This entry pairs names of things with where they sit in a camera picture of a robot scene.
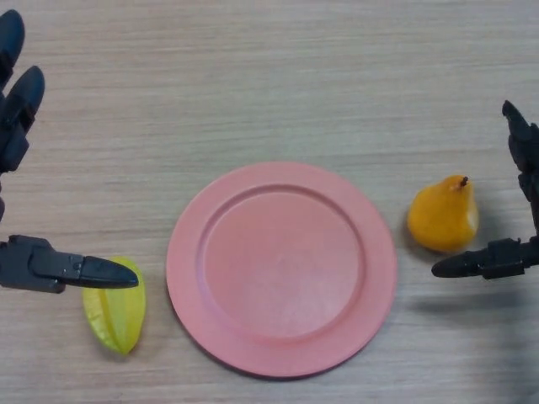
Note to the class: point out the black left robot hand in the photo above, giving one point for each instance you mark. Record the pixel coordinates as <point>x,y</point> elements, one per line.
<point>29,265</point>

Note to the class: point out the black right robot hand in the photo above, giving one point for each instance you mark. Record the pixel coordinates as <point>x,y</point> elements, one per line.
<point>505,261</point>

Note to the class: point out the yellow pear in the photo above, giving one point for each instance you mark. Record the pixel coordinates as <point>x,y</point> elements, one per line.
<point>442,216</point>

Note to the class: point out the pink round plate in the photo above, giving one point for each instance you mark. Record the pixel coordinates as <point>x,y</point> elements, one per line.
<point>282,269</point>

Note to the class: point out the yellow starfruit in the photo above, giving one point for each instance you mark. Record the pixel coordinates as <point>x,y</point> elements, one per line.
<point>118,320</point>

